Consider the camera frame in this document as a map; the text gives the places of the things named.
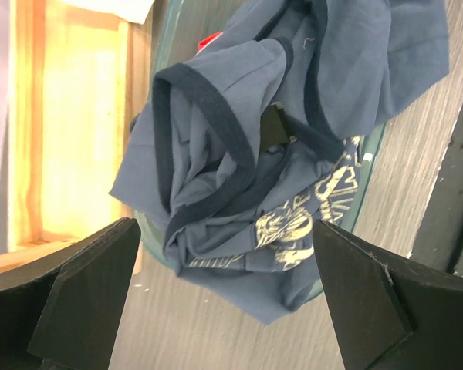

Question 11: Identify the wooden clothes rack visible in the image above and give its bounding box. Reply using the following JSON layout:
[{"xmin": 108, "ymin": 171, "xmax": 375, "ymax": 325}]
[{"xmin": 0, "ymin": 1, "xmax": 153, "ymax": 273}]

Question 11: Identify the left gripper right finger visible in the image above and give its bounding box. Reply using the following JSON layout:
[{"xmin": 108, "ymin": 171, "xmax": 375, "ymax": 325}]
[{"xmin": 313, "ymin": 221, "xmax": 463, "ymax": 370}]

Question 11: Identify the grey plastic basin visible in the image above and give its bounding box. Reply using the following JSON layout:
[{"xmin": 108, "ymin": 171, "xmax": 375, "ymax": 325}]
[{"xmin": 133, "ymin": 0, "xmax": 387, "ymax": 305}]

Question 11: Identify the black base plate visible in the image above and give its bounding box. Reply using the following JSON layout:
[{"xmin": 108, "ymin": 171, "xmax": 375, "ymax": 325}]
[{"xmin": 410, "ymin": 104, "xmax": 463, "ymax": 278}]

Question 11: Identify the red tank top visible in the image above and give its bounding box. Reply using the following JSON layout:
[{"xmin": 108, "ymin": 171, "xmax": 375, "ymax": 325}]
[{"xmin": 197, "ymin": 32, "xmax": 223, "ymax": 54}]

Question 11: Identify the white tank top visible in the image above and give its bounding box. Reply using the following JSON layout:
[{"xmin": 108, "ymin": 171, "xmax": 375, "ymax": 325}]
[{"xmin": 63, "ymin": 0, "xmax": 154, "ymax": 25}]

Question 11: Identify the navy tank top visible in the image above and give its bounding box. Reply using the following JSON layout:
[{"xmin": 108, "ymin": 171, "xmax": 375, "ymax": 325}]
[{"xmin": 110, "ymin": 1, "xmax": 449, "ymax": 324}]

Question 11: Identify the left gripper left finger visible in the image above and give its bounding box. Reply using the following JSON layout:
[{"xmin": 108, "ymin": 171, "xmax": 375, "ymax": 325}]
[{"xmin": 0, "ymin": 217, "xmax": 141, "ymax": 369}]

